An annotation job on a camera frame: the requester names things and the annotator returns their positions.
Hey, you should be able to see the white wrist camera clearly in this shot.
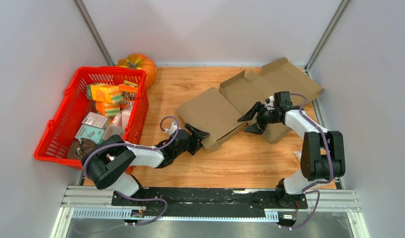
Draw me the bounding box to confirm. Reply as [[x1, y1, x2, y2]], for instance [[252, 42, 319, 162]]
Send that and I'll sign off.
[[164, 121, 178, 135], [265, 95, 275, 108]]

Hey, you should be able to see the orange snack box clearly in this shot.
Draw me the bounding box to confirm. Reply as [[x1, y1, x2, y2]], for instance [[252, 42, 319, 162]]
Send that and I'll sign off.
[[119, 80, 138, 102]]

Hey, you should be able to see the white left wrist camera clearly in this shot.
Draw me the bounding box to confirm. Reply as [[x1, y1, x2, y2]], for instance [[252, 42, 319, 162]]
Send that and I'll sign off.
[[164, 121, 178, 135]]

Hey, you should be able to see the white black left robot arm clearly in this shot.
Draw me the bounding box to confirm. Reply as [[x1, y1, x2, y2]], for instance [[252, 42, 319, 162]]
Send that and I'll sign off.
[[81, 121, 210, 206]]

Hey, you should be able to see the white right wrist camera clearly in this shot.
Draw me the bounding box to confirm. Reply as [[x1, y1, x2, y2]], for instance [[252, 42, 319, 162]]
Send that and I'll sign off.
[[265, 95, 275, 108]]

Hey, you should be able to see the teal cookie box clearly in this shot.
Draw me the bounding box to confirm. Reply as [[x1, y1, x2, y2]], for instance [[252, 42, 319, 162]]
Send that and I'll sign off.
[[74, 124, 105, 144]]

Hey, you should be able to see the orange pumpkin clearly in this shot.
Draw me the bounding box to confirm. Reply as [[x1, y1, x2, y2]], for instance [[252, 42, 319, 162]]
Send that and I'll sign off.
[[115, 53, 157, 89]]

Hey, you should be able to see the orange sponge pack lower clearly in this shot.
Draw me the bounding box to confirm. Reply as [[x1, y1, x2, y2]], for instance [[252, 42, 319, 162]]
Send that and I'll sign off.
[[95, 101, 121, 117]]

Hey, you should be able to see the orange sponge pack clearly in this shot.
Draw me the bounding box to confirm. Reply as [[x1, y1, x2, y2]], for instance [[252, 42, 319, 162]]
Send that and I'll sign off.
[[95, 101, 121, 117], [86, 83, 124, 104]]

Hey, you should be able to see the brown netted item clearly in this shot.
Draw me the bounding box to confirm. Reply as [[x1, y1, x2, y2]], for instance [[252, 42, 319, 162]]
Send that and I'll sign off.
[[67, 138, 97, 160]]

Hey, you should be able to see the grey pink packet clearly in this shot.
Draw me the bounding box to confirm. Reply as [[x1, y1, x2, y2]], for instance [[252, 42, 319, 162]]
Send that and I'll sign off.
[[102, 105, 133, 140]]

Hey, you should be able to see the flat brown cardboard sheet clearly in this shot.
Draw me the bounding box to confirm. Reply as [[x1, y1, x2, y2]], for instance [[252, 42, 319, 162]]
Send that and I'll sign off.
[[219, 58, 324, 144]]

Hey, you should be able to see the red plastic shopping basket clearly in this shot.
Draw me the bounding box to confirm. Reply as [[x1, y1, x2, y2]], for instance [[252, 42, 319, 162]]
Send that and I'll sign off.
[[34, 66, 149, 172]]

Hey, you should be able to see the white blue pouch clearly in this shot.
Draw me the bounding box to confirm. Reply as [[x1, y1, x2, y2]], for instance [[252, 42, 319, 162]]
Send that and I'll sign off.
[[294, 151, 302, 163]]

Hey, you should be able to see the orange sponge pack upper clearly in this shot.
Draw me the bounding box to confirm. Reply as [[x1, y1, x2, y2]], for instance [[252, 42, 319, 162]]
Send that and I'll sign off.
[[86, 83, 124, 104]]

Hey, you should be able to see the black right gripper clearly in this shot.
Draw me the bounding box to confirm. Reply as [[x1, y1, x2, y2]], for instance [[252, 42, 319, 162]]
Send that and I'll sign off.
[[237, 101, 280, 134]]

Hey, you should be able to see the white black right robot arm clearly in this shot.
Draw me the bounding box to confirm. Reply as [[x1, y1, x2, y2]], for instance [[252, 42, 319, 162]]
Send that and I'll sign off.
[[238, 91, 346, 208]]

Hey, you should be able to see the brown cardboard box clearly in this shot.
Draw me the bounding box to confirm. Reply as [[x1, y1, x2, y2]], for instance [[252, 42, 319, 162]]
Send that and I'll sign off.
[[177, 87, 246, 151]]

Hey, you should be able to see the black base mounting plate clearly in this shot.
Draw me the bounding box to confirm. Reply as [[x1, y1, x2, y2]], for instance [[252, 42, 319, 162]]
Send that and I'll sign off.
[[111, 187, 308, 218]]

